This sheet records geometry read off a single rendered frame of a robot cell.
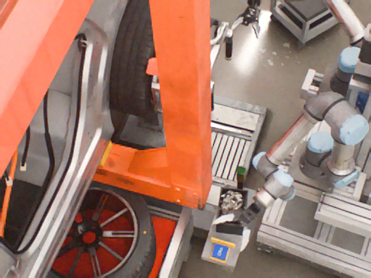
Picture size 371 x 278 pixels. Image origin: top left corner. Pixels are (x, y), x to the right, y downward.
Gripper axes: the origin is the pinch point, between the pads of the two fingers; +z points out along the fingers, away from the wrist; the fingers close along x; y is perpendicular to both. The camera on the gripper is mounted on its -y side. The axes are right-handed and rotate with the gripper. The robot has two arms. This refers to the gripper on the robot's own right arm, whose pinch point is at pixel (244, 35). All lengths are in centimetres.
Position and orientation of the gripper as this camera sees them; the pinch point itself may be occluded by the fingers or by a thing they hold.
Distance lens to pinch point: 371.5
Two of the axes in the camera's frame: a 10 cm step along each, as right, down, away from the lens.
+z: -2.5, 9.1, -3.2
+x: 9.4, 3.2, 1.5
